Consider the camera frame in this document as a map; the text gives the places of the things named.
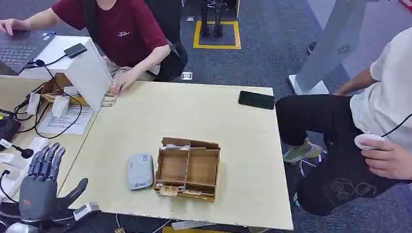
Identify black desk device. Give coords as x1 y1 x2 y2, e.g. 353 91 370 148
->
0 108 22 144

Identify person on the side seat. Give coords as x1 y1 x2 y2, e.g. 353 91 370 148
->
275 27 412 216

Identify cards in narrow box slot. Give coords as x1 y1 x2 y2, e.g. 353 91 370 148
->
155 185 204 199

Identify brown cardboard box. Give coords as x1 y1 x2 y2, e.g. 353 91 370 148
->
40 73 90 107

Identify black office chair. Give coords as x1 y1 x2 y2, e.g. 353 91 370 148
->
144 0 189 83

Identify black power plug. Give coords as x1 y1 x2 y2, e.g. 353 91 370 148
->
11 144 35 160

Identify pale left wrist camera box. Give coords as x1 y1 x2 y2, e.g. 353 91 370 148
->
73 201 102 222

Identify small black adapter box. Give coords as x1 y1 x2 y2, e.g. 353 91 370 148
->
63 43 88 60

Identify white cable tag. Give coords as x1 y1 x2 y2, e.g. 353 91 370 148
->
26 93 41 116
51 95 70 118

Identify white floor stand pillar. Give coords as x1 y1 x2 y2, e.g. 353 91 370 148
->
288 0 368 96

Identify white box stand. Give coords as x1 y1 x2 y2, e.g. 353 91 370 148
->
18 35 114 112

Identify person at the laptop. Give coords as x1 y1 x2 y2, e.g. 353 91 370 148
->
0 0 171 96

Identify black robot legs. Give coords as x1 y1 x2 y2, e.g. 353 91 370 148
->
199 0 225 38

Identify cards in wide box slot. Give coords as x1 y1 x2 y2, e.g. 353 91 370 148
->
162 143 191 151

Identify grey pocket card reader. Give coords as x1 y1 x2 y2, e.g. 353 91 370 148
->
126 153 155 191

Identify black shoe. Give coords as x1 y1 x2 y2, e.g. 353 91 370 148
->
307 40 320 56

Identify black smartphone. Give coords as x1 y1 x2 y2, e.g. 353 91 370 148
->
238 90 276 111

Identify white power strip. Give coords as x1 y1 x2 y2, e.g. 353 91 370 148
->
0 137 50 202

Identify wooden card box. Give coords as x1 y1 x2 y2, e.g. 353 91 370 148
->
153 137 222 203

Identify dark grey laptop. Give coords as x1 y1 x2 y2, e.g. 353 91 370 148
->
0 30 57 77

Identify black looping cable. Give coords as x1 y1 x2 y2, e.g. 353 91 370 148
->
13 54 84 140

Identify printed paper sheet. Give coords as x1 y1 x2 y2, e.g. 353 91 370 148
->
36 104 94 135

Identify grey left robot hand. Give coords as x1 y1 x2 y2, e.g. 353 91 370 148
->
18 143 89 223

